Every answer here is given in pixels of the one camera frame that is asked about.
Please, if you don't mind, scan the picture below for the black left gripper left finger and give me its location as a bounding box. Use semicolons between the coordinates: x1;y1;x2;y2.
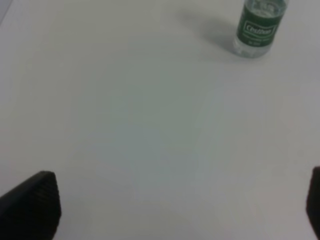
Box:
0;171;62;240

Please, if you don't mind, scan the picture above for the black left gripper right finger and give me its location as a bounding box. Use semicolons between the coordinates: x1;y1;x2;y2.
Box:
306;166;320;240

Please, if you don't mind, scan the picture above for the green label water bottle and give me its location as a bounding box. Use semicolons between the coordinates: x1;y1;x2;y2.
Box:
233;0;289;58

